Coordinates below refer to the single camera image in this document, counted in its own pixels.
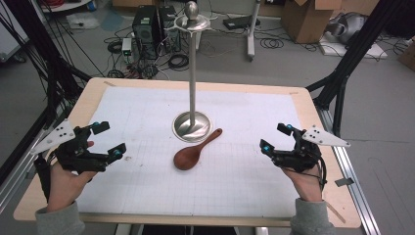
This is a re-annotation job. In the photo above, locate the brown wooden spoon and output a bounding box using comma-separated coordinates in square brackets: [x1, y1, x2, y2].
[172, 127, 224, 171]

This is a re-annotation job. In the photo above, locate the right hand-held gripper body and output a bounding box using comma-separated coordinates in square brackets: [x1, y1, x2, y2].
[269, 124, 352, 174]

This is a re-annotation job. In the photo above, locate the white stand pole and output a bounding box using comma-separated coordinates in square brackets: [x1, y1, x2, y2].
[246, 0, 262, 63]

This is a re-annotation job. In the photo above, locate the tall metal utensil stand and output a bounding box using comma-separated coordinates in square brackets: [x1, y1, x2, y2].
[163, 0, 213, 144]

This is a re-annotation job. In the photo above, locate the black wrist strap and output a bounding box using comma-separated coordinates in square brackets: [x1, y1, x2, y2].
[33, 155, 53, 203]

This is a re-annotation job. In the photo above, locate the large cardboard box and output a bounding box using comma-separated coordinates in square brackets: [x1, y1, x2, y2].
[280, 0, 345, 45]

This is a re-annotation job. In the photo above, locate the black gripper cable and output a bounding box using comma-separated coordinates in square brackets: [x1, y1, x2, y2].
[316, 156, 329, 192]

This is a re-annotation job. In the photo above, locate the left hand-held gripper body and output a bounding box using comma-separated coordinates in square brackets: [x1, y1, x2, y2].
[29, 118, 111, 174]

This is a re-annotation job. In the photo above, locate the small cardboard box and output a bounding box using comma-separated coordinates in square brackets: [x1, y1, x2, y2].
[396, 38, 415, 72]

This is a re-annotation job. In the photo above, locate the grey round appliance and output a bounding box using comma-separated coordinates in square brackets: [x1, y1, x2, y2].
[325, 12, 367, 45]

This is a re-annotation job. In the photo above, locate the white foam board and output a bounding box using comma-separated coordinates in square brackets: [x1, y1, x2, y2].
[318, 34, 390, 61]

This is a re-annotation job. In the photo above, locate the coiled black cable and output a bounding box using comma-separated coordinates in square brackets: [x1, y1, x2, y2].
[107, 40, 123, 55]
[259, 37, 286, 50]
[167, 53, 191, 71]

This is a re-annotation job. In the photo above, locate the black computer tower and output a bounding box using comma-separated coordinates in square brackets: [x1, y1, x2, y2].
[131, 4, 160, 62]
[158, 5, 182, 54]

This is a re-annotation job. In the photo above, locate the person's right hand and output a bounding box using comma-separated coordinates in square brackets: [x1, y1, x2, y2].
[281, 164, 325, 204]

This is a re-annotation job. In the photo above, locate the black metal frame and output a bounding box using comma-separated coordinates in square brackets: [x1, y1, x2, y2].
[305, 0, 406, 139]
[0, 0, 93, 188]

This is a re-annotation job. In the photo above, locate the aluminium rail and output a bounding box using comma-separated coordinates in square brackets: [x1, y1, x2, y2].
[313, 103, 382, 235]
[0, 107, 68, 214]

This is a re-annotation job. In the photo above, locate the small white green device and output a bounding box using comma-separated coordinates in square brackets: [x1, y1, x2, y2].
[120, 37, 133, 65]

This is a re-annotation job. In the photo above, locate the white grid mat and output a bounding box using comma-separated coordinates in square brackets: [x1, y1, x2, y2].
[74, 85, 303, 219]

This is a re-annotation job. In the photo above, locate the person's left hand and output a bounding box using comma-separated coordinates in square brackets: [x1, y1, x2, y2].
[46, 140, 99, 213]

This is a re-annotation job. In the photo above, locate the black tape piece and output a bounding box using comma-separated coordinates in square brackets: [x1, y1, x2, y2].
[334, 177, 355, 188]

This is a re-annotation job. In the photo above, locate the flat black device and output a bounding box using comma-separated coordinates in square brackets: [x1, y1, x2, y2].
[222, 15, 261, 31]

